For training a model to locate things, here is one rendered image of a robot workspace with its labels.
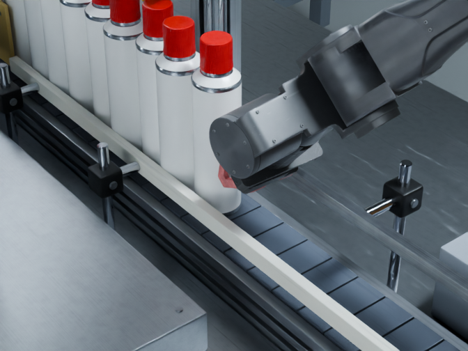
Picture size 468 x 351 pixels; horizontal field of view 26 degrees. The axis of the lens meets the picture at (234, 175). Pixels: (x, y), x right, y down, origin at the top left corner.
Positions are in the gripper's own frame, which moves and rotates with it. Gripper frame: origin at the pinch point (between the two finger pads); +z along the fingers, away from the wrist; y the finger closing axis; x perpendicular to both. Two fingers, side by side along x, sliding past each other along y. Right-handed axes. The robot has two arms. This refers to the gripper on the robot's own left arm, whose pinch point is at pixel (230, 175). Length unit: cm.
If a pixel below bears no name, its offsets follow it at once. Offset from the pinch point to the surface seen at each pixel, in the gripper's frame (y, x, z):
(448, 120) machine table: -41.6, 2.6, 10.5
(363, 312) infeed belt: -1.3, 18.6, -7.4
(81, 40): 0.9, -24.4, 13.3
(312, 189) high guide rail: -3.4, 5.7, -6.7
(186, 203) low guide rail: 3.6, 0.0, 4.8
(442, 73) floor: -176, -28, 138
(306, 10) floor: -174, -76, 177
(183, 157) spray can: 1.3, -4.8, 4.7
